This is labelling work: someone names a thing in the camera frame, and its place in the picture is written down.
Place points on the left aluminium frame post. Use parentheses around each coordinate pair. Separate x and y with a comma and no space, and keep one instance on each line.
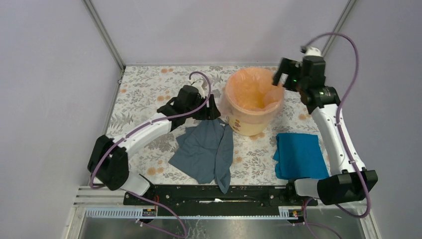
(104,33)

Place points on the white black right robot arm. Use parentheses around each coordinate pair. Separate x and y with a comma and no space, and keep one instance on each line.
(350,179)

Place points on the grey-blue shirt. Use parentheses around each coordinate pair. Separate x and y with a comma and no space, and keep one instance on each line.
(205,153)

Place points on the pink plastic trash bag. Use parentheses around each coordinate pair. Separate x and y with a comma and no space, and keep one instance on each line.
(252,94)

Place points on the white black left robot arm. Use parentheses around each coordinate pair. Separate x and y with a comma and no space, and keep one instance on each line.
(109,161)

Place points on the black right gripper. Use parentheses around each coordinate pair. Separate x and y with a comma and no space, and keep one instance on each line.
(290,67)

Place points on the slotted cable duct rail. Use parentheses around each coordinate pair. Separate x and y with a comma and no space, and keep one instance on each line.
(151,213)

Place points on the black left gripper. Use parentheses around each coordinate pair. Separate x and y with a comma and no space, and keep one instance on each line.
(210,112)

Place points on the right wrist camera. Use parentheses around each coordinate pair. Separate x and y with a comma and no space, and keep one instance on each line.
(311,51)

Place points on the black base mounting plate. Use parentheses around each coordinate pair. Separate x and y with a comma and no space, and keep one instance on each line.
(239,200)

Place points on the bright blue cloth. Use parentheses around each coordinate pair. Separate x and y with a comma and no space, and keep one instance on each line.
(298,155)

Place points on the yellow plastic trash bin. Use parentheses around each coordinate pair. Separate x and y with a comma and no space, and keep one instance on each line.
(252,112)

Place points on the floral table mat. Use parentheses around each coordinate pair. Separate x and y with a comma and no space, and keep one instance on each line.
(146,88)

